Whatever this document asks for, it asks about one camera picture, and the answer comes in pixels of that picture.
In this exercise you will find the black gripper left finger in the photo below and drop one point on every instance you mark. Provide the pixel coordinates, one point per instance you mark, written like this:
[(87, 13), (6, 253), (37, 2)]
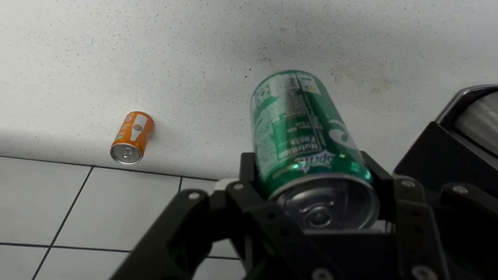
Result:
[(184, 234)]

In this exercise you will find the green sprite can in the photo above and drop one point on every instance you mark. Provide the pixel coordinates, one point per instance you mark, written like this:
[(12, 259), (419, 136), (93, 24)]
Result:
[(307, 161)]

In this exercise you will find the orange soda can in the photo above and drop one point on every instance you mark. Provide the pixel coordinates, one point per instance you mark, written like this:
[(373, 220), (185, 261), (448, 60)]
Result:
[(131, 141)]

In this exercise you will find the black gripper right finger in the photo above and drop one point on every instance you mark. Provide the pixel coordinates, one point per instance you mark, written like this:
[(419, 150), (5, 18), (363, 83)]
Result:
[(419, 250)]

